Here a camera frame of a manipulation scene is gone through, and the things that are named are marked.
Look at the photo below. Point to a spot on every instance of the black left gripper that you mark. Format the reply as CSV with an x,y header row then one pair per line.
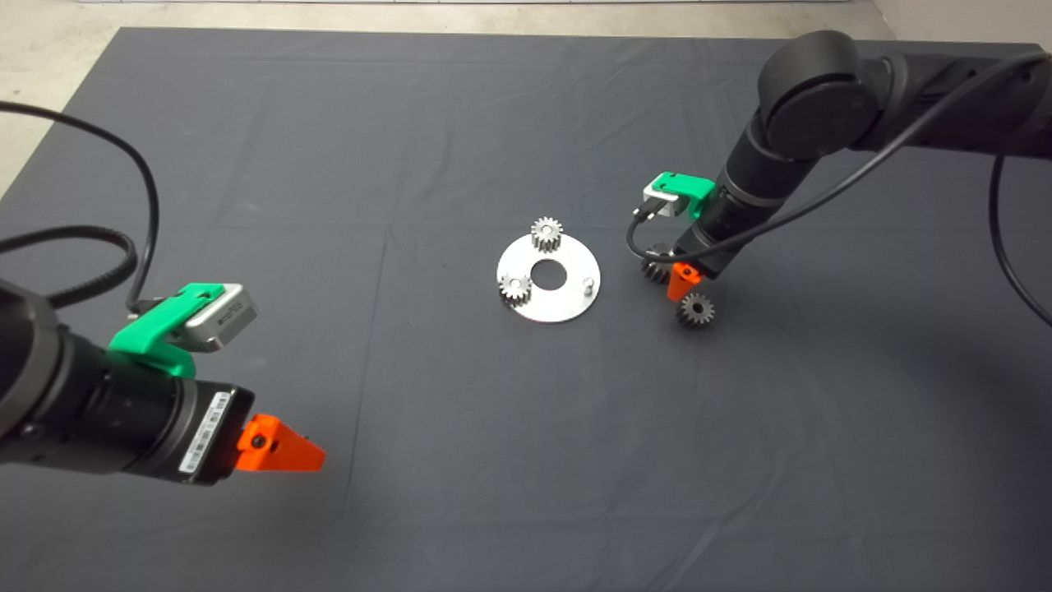
x,y
152,423

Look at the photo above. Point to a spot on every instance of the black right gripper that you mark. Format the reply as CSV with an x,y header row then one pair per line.
x,y
715,242

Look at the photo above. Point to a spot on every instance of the larger steel gear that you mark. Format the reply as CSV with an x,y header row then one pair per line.
x,y
653,270

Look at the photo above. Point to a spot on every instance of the small dark steel gear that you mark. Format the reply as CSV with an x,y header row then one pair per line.
x,y
696,312

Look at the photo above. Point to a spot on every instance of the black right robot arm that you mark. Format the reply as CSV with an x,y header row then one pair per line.
x,y
814,90

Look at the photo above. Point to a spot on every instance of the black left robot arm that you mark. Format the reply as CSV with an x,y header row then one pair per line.
x,y
29,390

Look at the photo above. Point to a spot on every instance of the round metal plate with hole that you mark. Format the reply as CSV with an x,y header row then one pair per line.
x,y
542,311

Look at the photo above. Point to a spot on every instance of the dark grey table cloth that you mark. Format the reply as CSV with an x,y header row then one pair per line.
x,y
493,452

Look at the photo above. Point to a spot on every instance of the silver right camera box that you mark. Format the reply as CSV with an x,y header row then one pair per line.
x,y
662,201

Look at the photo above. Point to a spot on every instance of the silver camera box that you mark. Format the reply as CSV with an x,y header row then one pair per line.
x,y
228,316
662,201

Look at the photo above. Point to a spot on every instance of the green right camera mount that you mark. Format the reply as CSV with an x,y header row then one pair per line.
x,y
686,189

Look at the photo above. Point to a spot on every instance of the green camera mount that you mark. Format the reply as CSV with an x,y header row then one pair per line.
x,y
686,189
144,333

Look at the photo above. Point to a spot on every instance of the silver left camera box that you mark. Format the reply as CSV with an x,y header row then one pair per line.
x,y
228,316

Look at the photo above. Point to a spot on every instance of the green left camera mount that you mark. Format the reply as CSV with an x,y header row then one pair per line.
x,y
144,333

